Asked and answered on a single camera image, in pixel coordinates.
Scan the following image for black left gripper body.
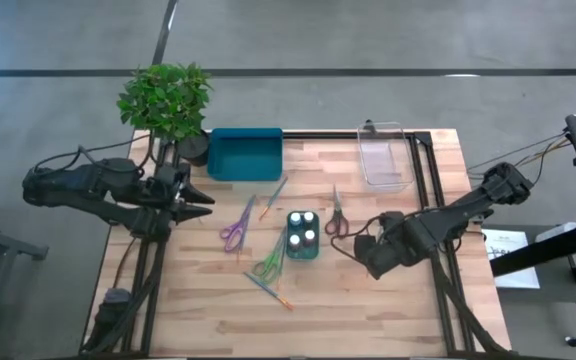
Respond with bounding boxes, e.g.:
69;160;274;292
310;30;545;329
135;162;193;240

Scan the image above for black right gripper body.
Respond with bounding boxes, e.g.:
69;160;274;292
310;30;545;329
366;210;434;281

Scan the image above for red black scissors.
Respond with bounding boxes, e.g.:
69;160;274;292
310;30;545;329
323;183;350;240

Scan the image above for purple scissors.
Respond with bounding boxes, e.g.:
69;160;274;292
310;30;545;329
218;193;258;254

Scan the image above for small teal basket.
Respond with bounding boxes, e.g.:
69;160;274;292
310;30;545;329
285;210;321;262

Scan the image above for green scissors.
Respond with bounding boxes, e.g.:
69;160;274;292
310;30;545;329
251;225;288;287

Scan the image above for blue rectangular bin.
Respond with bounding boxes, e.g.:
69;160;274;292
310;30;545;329
206;127;285;182

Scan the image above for clear plastic container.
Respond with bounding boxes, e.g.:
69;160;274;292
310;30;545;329
356;121;416;193

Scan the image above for green potted plant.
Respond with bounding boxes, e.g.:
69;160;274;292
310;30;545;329
116;61;214;169

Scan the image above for white paper sheet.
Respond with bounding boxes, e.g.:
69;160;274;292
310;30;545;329
485;228;542;290

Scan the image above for white box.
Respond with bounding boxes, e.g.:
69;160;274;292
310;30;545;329
535;221;576;244

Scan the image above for black side table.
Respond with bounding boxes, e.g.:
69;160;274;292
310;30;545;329
0;213;49;360

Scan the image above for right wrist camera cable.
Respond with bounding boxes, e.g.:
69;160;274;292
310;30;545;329
329;215;384;262

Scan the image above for left arm base cable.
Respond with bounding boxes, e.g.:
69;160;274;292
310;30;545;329
32;132;155;174

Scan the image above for black aluminium table frame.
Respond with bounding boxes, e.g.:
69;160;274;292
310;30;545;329
80;129;509;359

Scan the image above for black cable bundle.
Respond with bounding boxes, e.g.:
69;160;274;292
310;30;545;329
83;287;133;354

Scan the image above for right arm wire bundle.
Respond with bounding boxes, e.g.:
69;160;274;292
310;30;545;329
466;130;572;181

